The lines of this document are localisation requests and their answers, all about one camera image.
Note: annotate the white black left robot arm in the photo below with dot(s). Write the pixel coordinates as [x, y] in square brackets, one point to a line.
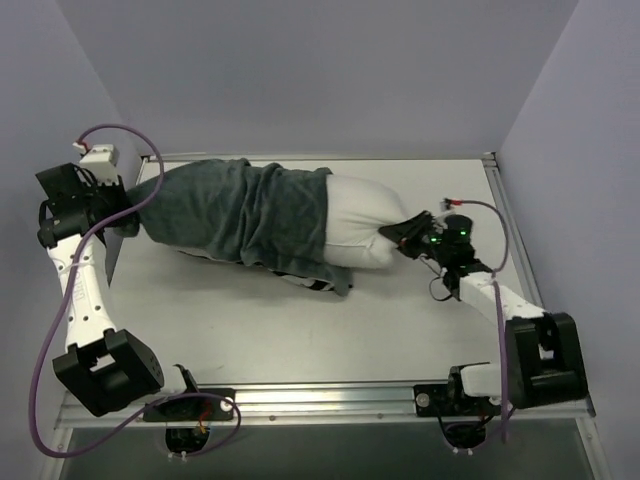
[106, 368]

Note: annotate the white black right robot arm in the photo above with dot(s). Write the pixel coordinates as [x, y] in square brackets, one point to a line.
[541, 360]

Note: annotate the aluminium table edge rail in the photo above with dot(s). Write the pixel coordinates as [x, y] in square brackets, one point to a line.
[518, 251]

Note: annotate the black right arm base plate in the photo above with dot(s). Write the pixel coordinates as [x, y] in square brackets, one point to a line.
[433, 399]

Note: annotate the white pillow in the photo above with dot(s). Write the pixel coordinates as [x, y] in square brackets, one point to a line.
[357, 209]

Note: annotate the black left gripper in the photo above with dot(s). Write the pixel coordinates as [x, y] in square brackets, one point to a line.
[118, 201]

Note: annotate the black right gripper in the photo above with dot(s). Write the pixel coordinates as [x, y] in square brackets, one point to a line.
[417, 236]

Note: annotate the aluminium front mounting rail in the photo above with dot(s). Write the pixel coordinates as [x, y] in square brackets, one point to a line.
[278, 404]

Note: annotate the zebra and grey plush pillowcase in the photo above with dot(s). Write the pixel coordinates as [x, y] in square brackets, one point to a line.
[238, 213]

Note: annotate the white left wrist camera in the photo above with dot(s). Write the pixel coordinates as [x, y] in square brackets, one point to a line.
[101, 161]

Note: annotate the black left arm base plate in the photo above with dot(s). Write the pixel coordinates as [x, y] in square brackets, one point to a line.
[213, 407]

